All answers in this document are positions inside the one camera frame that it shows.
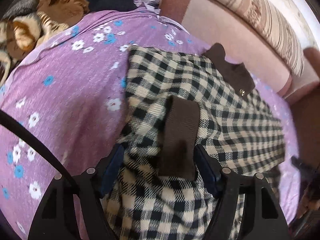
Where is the black cream plaid jacket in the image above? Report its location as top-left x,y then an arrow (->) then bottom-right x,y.
103,43 -> 285,239

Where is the purple floral bed sheet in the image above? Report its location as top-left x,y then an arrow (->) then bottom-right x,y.
1,7 -> 289,239

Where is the tan striped fuzzy garment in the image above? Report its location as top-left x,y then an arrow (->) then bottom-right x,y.
1,11 -> 69,85

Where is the brown fuzzy garment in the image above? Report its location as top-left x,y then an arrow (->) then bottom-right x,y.
37,0 -> 89,27

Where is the grey knitted garment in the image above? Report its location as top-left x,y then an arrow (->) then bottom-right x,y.
2,0 -> 37,20

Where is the beige striped pillow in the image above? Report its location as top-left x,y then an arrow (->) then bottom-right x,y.
216,0 -> 304,76

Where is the black cable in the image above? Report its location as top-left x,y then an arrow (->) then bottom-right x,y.
0,109 -> 73,183

